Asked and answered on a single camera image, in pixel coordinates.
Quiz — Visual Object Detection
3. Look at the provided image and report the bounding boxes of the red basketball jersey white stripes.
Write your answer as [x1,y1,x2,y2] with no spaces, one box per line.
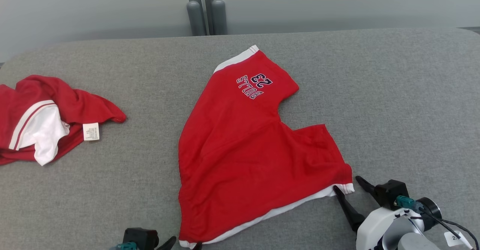
[0,75,127,167]

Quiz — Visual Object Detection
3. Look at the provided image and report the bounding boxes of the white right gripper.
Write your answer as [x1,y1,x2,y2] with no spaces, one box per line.
[333,176,426,250]

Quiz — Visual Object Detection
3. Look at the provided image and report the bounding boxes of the red shorts white hem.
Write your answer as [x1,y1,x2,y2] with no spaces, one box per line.
[178,45,355,249]

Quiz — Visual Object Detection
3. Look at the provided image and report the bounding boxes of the white paper cable tag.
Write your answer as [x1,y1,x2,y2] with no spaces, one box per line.
[444,230,474,249]

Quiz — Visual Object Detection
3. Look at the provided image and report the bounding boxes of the grey metal partition post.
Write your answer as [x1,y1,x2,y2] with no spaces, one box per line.
[202,0,228,36]
[184,0,207,36]

